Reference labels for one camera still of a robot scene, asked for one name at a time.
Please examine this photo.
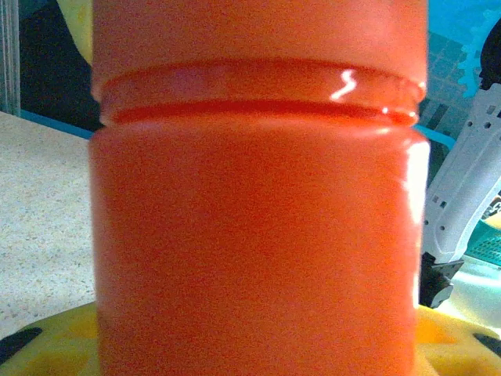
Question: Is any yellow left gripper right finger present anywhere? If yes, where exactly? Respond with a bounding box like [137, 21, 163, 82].
[414, 305, 501, 376]

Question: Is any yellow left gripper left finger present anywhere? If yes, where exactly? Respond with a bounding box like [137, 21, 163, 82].
[0, 303, 101, 376]

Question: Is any orange bottle cap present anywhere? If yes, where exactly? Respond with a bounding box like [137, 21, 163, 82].
[90, 0, 428, 85]

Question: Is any orange cylinder block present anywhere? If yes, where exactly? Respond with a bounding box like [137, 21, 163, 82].
[88, 57, 431, 376]

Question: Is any aluminium frame post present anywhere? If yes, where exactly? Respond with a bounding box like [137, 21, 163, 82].
[0, 0, 21, 115]

